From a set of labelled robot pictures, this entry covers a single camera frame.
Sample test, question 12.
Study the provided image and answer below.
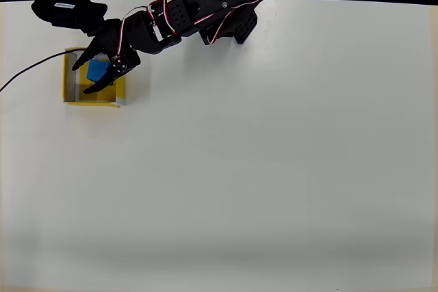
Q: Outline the blue cube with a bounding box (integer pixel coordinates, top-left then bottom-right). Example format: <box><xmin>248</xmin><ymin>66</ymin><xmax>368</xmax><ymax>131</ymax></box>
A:
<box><xmin>86</xmin><ymin>59</ymin><xmax>114</xmax><ymax>85</ymax></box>

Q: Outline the yellow open box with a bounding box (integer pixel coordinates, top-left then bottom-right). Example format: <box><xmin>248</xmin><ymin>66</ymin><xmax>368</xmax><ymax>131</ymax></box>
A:
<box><xmin>62</xmin><ymin>46</ymin><xmax>127</xmax><ymax>109</ymax></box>

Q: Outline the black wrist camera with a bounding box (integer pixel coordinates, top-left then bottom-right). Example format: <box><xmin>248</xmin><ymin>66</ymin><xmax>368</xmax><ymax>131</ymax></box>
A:
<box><xmin>30</xmin><ymin>0</ymin><xmax>109</xmax><ymax>38</ymax></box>

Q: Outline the black camera cable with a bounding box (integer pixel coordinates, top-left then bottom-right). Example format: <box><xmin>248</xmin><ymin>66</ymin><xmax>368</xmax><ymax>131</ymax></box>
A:
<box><xmin>0</xmin><ymin>50</ymin><xmax>75</xmax><ymax>94</ymax></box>

